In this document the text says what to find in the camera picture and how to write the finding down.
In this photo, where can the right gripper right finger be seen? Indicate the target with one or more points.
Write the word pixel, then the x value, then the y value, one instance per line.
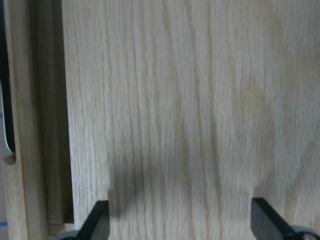
pixel 267 224

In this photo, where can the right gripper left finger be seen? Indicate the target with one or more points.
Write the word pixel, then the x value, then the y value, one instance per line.
pixel 97 224

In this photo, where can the light wooden drawer cabinet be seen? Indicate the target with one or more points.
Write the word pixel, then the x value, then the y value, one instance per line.
pixel 181 111

